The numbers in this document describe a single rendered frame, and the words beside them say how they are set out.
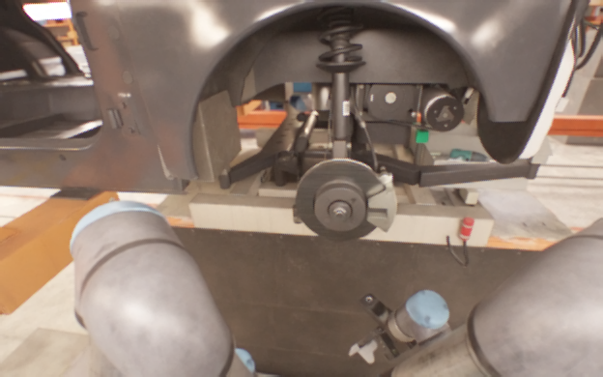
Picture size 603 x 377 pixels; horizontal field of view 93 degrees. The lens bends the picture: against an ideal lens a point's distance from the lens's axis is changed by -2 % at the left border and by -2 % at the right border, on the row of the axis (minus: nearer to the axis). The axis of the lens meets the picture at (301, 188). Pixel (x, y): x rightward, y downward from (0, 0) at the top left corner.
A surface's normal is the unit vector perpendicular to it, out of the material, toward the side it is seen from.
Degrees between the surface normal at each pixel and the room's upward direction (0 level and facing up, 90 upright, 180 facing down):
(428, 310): 25
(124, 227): 4
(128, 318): 49
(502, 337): 71
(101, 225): 13
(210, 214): 90
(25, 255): 90
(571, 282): 38
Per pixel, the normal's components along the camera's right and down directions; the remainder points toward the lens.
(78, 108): -0.16, 0.14
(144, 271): 0.27, -0.66
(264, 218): -0.15, 0.48
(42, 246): 0.99, 0.04
